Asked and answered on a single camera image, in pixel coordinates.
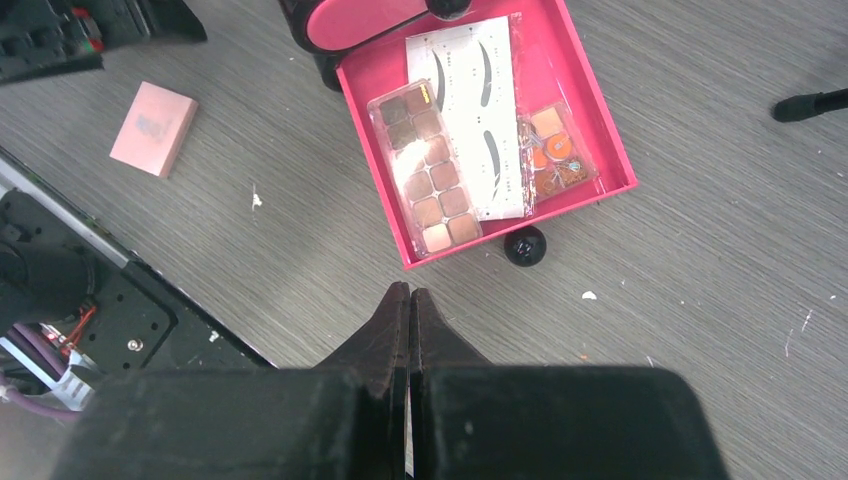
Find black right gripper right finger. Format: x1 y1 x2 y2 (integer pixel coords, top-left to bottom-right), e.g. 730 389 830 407
409 289 729 479

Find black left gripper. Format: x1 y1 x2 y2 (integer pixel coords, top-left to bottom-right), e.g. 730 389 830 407
1 0 207 85

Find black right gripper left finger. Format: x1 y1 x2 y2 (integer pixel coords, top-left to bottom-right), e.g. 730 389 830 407
52 282 411 479

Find long eyeshadow palette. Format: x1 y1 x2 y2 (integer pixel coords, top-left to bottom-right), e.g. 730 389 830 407
368 79 482 260

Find small eyeshadow palette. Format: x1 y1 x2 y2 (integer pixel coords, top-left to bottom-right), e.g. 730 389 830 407
519 101 598 203

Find black drawer organizer cabinet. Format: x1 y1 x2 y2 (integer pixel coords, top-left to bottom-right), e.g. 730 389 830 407
279 0 471 92

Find false eyelash card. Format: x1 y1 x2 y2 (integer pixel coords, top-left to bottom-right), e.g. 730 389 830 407
405 14 530 221

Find pink sponge block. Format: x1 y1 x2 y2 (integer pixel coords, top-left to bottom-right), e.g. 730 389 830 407
109 81 198 178

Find black tripod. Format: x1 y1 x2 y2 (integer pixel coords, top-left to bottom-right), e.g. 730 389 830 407
771 89 847 123

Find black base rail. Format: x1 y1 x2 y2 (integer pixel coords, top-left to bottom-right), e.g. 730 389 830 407
1 152 265 416

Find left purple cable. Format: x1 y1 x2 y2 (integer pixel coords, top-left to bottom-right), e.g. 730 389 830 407
0 321 84 425

